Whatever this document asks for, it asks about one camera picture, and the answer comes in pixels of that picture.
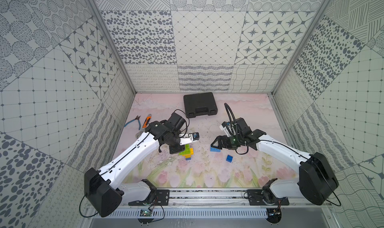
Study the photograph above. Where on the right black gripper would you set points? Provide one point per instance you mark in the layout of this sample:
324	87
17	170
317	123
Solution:
225	145

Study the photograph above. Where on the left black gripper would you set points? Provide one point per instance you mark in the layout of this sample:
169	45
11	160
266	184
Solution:
176	148

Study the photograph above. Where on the yellow lego brick 2x4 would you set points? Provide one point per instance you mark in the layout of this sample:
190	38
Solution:
189	155

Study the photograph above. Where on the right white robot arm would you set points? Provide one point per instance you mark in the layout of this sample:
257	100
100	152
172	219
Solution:
316	180

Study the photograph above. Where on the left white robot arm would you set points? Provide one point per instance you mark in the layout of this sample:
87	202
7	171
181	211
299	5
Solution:
104	187

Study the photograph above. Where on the light blue lego brick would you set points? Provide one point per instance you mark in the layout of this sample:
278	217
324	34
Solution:
214	149

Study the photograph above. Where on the orange utility knife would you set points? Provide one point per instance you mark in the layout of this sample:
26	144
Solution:
146	122

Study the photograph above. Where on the silver adjustable wrench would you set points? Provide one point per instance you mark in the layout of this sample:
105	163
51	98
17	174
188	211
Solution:
138	134

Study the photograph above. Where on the black plastic tool case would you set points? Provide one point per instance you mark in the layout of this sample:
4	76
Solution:
200	104

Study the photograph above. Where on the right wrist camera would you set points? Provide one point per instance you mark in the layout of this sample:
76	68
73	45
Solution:
226	128

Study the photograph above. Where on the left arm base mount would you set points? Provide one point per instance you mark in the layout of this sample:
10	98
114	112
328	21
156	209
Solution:
159	197

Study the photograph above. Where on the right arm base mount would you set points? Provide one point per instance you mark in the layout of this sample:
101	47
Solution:
257	197

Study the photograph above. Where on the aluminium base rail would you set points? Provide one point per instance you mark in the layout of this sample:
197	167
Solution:
210	198

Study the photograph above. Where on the white vented cable duct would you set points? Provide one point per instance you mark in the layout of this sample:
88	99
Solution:
202	213

